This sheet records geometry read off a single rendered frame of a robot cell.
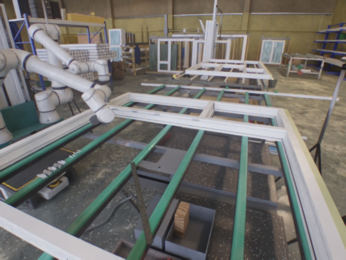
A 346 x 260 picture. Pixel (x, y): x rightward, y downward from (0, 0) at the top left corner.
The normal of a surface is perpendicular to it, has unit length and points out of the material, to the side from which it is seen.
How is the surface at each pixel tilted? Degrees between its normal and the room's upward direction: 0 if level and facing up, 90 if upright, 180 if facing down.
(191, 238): 0
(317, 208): 0
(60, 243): 0
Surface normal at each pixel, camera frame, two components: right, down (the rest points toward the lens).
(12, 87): 0.92, 0.17
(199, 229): 0.00, -0.90
